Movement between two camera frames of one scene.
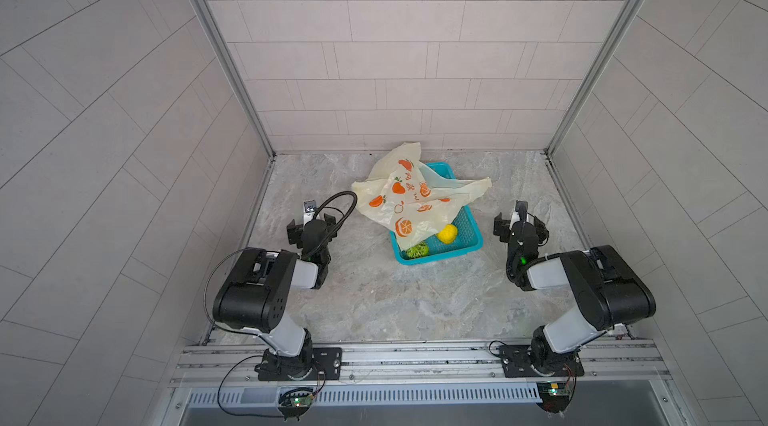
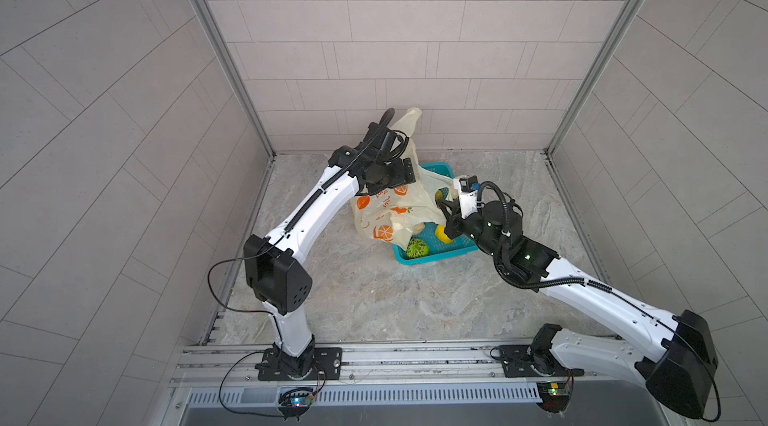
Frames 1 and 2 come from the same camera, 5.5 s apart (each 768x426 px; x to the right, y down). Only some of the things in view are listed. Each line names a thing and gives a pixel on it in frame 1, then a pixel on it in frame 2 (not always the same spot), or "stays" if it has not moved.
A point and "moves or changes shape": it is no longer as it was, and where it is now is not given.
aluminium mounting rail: x=638 y=364 stays
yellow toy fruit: x=447 y=234 stays
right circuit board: x=554 y=395 stays
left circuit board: x=295 y=402 stays
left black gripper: x=328 y=228 → x=398 y=178
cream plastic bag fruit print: x=410 y=200 moves or changes shape
